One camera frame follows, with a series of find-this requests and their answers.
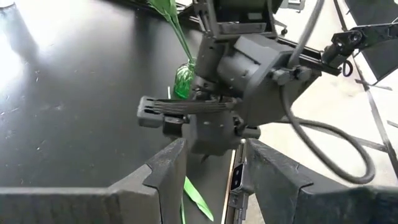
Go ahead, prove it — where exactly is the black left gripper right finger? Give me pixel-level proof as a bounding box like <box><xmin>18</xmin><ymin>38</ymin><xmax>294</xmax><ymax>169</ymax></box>
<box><xmin>245</xmin><ymin>138</ymin><xmax>398</xmax><ymax>224</ymax></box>

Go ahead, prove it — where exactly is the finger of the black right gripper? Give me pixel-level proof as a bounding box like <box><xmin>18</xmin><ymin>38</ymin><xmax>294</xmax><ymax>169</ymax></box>
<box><xmin>162</xmin><ymin>114</ymin><xmax>189</xmax><ymax>139</ymax></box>
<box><xmin>136</xmin><ymin>95</ymin><xmax>238</xmax><ymax>129</ymax></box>

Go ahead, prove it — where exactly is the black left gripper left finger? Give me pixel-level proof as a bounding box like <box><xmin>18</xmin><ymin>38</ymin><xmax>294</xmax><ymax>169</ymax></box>
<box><xmin>0</xmin><ymin>138</ymin><xmax>188</xmax><ymax>224</ymax></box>

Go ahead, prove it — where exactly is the green glass vase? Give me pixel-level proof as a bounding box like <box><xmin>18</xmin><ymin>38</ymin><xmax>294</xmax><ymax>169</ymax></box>
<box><xmin>172</xmin><ymin>59</ymin><xmax>197</xmax><ymax>100</ymax></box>

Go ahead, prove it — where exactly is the black metal side table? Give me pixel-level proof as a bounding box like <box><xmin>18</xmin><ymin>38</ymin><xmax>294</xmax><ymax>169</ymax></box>
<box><xmin>344</xmin><ymin>0</ymin><xmax>398</xmax><ymax>82</ymax></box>

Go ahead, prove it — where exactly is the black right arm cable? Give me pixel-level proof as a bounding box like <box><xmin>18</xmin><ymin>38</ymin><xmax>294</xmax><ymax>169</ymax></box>
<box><xmin>279</xmin><ymin>0</ymin><xmax>376</xmax><ymax>185</ymax></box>

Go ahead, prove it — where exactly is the black gantry frame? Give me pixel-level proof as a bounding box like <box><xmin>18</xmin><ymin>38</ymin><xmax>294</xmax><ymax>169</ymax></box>
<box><xmin>321</xmin><ymin>22</ymin><xmax>398</xmax><ymax>78</ymax></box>

